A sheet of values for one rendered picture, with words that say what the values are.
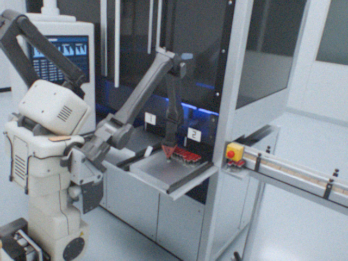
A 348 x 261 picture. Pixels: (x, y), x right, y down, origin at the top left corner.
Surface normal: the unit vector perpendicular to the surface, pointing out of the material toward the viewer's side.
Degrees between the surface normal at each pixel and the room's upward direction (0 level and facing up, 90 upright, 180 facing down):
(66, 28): 90
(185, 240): 90
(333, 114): 90
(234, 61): 90
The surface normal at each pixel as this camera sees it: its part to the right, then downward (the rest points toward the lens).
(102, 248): 0.08, -0.92
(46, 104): -0.40, -0.44
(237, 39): -0.62, 0.25
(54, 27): 0.76, 0.29
